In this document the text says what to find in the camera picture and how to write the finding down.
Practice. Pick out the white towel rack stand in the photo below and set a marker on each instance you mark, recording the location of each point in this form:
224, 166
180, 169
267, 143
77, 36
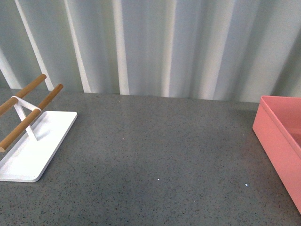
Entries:
33, 143

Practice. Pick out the pink plastic box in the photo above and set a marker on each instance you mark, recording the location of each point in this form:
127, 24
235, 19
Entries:
278, 127

